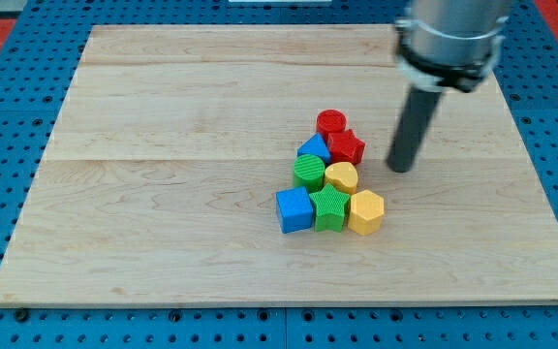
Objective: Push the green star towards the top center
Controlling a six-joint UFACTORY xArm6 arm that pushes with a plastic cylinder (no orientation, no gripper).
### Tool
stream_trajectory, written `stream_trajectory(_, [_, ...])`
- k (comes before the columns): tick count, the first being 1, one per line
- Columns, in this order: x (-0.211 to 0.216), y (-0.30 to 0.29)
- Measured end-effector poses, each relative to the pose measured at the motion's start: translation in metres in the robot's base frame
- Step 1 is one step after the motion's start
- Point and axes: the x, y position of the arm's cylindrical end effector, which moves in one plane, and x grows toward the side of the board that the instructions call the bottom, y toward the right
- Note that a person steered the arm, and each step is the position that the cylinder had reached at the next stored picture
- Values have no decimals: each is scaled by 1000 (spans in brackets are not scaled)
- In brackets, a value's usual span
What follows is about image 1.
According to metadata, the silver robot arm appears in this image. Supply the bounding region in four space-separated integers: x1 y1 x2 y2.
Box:
395 0 513 93

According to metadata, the green star block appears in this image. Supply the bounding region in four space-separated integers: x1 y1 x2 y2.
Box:
309 183 351 233

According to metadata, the red star block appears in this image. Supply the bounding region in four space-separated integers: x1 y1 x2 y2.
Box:
327 129 366 166

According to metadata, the green cylinder block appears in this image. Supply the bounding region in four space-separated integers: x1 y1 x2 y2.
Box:
293 154 326 193

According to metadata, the blue cube block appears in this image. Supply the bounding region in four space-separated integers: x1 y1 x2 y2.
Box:
275 187 314 234

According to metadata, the blue triangle block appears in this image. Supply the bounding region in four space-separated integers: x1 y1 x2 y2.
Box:
296 133 331 164

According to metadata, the yellow heart block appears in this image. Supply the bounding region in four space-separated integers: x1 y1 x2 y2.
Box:
324 162 358 195

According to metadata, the red cylinder block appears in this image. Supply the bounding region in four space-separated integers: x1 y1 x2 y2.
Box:
316 110 347 142

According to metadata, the yellow hexagon block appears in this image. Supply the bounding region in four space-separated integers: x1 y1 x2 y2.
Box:
348 190 385 236

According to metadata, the wooden board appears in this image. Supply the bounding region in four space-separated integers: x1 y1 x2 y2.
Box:
0 24 558 308

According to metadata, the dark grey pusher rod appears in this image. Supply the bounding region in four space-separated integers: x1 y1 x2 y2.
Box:
387 85 443 173

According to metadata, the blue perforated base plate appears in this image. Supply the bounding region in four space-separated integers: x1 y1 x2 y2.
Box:
0 1 558 348

